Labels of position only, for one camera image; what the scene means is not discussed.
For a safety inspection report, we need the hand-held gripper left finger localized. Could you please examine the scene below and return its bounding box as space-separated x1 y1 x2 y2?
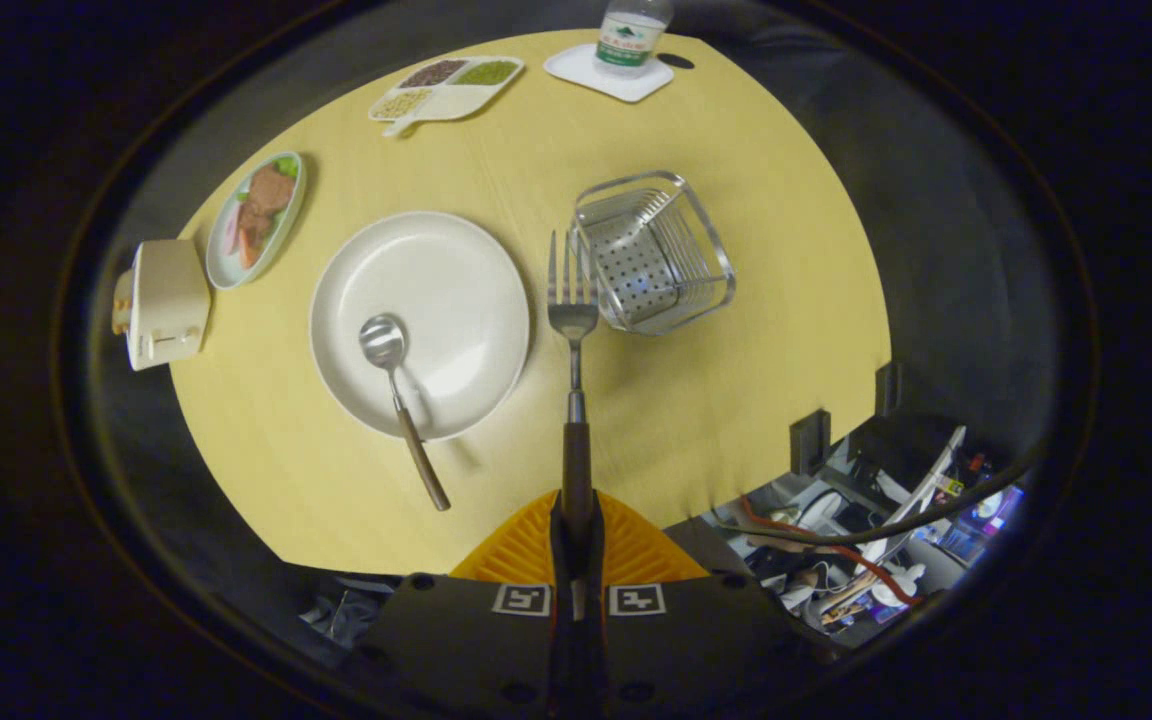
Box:
354 489 577 719

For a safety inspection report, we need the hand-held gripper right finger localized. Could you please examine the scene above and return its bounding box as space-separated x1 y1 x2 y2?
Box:
576 489 817 719

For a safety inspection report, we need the wooden handled metal fork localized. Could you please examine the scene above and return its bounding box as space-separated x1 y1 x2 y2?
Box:
547 229 601 561

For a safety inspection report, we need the white round plate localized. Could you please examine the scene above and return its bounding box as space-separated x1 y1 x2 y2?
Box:
309 210 532 442

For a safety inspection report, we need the cluttered equipment pile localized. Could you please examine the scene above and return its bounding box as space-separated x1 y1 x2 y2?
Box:
706 415 1032 636

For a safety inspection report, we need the green plate with food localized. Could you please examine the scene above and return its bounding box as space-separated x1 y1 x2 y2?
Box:
205 151 307 291

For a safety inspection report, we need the cream toaster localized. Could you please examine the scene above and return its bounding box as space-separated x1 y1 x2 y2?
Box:
112 239 212 372

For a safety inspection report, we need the divided tray with beans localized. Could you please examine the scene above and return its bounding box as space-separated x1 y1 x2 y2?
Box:
368 56 526 138

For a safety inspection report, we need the white square coaster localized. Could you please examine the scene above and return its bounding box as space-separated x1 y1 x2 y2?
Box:
543 43 676 104

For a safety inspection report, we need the clear plastic water bottle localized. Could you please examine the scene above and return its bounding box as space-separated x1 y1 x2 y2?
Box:
593 0 675 79

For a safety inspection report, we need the red cable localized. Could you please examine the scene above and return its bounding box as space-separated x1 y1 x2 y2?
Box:
739 494 922 607

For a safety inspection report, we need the wooden handled metal spoon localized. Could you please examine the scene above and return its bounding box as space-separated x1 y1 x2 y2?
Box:
358 313 452 513

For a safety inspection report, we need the metal wire cutlery basket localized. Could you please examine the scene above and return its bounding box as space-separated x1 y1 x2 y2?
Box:
570 170 737 337

